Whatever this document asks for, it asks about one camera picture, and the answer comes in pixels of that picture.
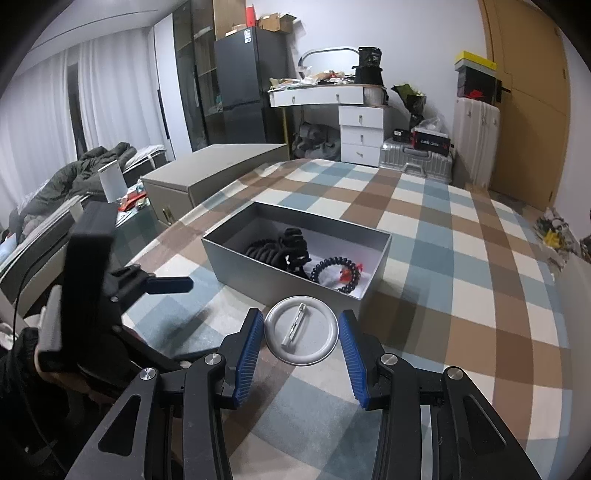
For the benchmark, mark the white dressing desk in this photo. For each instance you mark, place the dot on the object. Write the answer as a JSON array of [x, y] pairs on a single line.
[[352, 94]]

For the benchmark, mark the dark flower bouquet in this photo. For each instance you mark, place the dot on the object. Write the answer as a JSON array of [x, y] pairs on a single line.
[[414, 101]]

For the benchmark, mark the silver flat suitcase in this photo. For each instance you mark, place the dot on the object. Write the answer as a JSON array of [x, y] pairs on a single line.
[[428, 165]]

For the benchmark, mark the black bag on desk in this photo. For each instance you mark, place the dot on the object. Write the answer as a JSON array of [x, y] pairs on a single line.
[[369, 71]]

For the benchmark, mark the wooden door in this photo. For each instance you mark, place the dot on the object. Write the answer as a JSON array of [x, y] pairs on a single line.
[[533, 98]]

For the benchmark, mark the white upright suitcase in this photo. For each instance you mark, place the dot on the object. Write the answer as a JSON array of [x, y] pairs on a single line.
[[475, 136]]

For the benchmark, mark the white drawer unit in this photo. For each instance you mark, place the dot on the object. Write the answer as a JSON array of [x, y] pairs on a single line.
[[363, 133]]

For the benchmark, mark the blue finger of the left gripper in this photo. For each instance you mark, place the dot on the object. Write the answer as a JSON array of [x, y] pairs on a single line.
[[168, 285]]

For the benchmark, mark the curved desk mirror frame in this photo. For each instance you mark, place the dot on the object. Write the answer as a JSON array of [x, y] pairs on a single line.
[[340, 60]]

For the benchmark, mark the black red box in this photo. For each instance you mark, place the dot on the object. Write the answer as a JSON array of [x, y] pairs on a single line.
[[431, 141]]

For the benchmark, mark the black hair claw clip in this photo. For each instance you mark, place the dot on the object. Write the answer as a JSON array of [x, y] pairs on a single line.
[[292, 252]]

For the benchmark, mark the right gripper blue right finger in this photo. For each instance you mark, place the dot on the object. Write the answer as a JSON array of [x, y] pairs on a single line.
[[362, 352]]

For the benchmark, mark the black shoe box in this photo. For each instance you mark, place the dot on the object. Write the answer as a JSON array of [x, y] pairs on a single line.
[[476, 85]]

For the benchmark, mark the grey cardboard box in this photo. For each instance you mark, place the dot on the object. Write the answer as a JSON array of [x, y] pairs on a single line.
[[269, 253]]

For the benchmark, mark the yellow lid shoe box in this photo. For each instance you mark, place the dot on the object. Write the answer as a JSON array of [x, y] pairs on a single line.
[[466, 58]]

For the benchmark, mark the white curtain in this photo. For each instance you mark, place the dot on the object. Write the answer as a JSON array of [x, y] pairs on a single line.
[[98, 93]]

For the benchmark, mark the cardboard box on fridge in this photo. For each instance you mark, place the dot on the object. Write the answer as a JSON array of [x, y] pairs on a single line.
[[276, 22]]

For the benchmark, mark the black refrigerator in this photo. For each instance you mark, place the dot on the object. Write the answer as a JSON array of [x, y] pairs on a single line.
[[246, 62]]

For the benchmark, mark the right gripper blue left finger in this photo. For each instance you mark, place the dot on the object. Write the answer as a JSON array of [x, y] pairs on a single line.
[[240, 351]]

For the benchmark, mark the dark glass cabinet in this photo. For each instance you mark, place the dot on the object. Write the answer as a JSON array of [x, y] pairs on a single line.
[[194, 37]]

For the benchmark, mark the round white lid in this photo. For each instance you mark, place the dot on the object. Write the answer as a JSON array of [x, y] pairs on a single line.
[[301, 331]]

